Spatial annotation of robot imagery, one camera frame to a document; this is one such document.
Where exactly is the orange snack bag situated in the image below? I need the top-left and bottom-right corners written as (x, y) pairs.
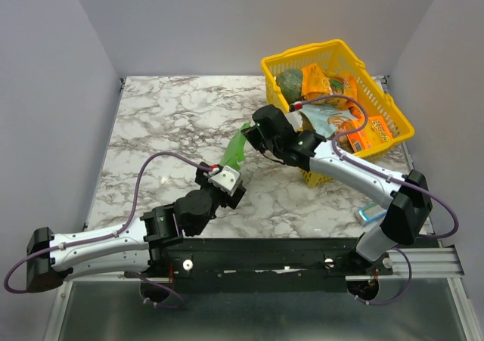
top-left (301, 64), bottom-right (358, 109)

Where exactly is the aluminium frame rail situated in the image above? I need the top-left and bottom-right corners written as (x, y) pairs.
top-left (65, 248), bottom-right (464, 281)

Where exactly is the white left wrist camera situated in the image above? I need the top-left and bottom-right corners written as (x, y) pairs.
top-left (208, 166), bottom-right (241, 196)

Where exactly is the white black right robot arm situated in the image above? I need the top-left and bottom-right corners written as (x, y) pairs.
top-left (242, 105), bottom-right (433, 274)

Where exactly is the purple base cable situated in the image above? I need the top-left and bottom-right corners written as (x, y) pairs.
top-left (128, 271), bottom-right (185, 310)
top-left (353, 248), bottom-right (414, 306)

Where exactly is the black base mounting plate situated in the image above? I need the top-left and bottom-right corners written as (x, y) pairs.
top-left (77, 237), bottom-right (442, 295)

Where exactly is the light blue snack bag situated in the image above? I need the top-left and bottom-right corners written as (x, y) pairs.
top-left (300, 104), bottom-right (358, 138)

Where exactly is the orange cracker box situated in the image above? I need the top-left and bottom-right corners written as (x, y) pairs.
top-left (346, 116), bottom-right (393, 153)

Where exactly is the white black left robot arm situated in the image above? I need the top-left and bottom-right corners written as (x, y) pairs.
top-left (26, 165), bottom-right (246, 293)

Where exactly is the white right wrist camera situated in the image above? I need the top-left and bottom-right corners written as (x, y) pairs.
top-left (285, 111), bottom-right (312, 131)

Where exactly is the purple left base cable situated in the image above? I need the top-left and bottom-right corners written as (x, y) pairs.
top-left (128, 271), bottom-right (185, 310)

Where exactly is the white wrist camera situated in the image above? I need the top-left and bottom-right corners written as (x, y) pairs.
top-left (208, 166), bottom-right (241, 196)
top-left (285, 111), bottom-right (312, 131)

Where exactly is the yellow plastic shopping basket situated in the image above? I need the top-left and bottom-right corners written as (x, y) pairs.
top-left (260, 39), bottom-right (416, 189)

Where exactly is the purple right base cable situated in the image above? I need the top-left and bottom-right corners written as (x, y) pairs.
top-left (353, 248), bottom-right (414, 306)

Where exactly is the small blue white packet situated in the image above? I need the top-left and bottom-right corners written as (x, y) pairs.
top-left (355, 203), bottom-right (386, 226)

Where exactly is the green paper box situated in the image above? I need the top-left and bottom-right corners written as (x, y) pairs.
top-left (219, 122), bottom-right (250, 171)

